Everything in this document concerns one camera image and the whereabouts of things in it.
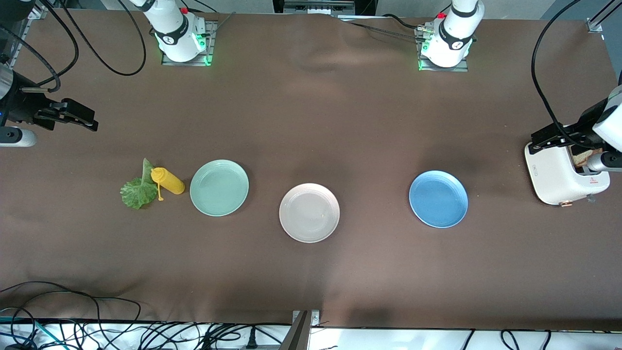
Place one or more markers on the brown bread slice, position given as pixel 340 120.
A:
pixel 580 158

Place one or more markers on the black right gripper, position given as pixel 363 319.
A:
pixel 23 104

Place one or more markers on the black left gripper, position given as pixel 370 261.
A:
pixel 586 122

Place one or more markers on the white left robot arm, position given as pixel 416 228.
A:
pixel 454 34

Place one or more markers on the green lettuce leaf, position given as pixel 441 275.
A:
pixel 138 194

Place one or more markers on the black equipment rack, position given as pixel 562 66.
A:
pixel 364 6

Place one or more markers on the beige plate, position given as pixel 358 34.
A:
pixel 309 213

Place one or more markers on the white toaster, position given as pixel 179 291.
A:
pixel 549 175

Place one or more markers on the brown table cloth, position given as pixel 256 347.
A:
pixel 340 121

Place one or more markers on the grey metal camera post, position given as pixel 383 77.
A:
pixel 299 335

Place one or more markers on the blue plate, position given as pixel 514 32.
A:
pixel 438 199

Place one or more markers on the black power plug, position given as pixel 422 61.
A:
pixel 251 340

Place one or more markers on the aluminium corner bracket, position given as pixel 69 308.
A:
pixel 594 24

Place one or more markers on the yellow mustard squeeze bottle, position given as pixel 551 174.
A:
pixel 170 181

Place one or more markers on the aluminium frame rail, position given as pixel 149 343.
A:
pixel 14 57

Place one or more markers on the mint green plate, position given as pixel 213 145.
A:
pixel 218 187

